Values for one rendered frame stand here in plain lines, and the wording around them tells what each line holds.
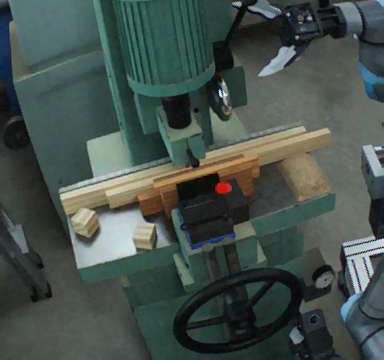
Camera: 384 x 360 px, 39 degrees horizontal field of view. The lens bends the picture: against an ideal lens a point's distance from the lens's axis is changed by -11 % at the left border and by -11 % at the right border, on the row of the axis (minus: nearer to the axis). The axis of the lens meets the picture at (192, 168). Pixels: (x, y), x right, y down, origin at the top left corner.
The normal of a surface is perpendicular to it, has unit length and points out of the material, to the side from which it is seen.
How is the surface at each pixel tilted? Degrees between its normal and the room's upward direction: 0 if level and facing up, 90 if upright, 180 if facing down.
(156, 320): 90
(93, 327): 0
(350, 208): 0
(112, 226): 0
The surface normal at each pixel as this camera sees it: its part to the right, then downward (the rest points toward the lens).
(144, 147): 0.27, 0.61
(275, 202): -0.12, -0.75
